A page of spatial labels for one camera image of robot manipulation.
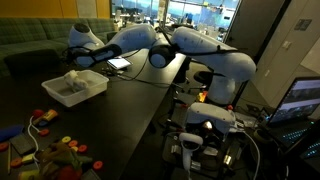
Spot white towel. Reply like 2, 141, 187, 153
64, 70, 88, 92

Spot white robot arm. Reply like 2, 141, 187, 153
68, 23, 256, 104

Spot clear plastic bin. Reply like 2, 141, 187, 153
42, 70, 109, 107

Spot tablet device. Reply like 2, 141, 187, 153
107, 58, 131, 70

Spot white VR controller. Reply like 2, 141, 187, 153
179, 133, 203, 171

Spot white VR headset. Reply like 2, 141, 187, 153
186, 102, 237, 134

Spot orange disc top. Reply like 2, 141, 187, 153
93, 161, 103, 170

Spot orange disc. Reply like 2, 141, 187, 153
93, 161, 103, 170
10, 158, 22, 168
38, 129, 50, 137
68, 140, 78, 147
78, 145, 88, 153

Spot orange disc lower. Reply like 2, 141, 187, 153
78, 145, 88, 153

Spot orange disc bottom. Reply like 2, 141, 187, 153
68, 140, 78, 147

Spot red ball toy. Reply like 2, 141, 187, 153
57, 166, 82, 180

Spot orange disc middle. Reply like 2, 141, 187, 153
38, 129, 50, 137

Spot green plaid sofa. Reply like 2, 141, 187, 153
0, 17, 116, 77

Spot laptop computer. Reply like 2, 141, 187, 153
266, 77, 320, 146

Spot yellow square block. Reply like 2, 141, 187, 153
22, 154, 34, 164

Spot blue eraser block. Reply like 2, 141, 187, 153
0, 125, 24, 142

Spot orange disc left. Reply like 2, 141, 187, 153
10, 158, 22, 168

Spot wooden pencil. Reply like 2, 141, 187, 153
7, 149, 11, 175

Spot white cable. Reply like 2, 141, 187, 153
26, 114, 43, 164

